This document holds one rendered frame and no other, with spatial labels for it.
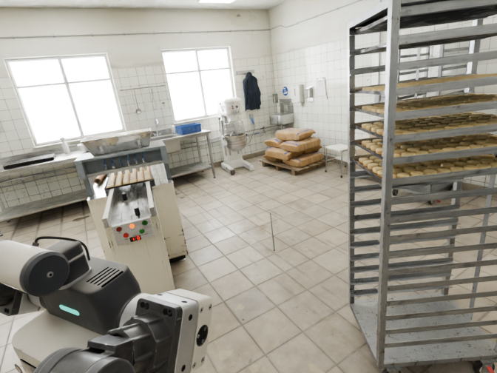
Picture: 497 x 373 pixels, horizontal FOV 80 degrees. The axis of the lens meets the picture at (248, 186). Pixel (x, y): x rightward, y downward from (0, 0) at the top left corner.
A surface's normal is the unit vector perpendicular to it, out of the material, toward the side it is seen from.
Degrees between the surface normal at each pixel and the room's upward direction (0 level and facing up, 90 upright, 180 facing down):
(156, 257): 90
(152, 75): 90
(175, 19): 90
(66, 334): 0
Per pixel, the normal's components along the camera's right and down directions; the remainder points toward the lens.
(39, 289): 0.89, 0.05
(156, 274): 0.35, 0.27
